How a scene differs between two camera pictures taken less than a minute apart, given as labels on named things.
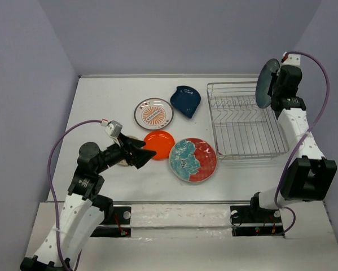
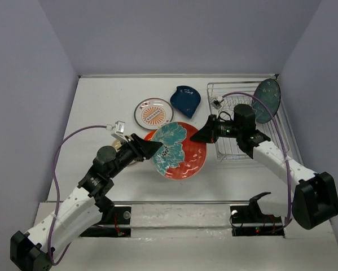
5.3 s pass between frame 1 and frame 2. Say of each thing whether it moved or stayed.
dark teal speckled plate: moved
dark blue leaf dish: stayed
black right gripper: moved
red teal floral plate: moved
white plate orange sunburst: stayed
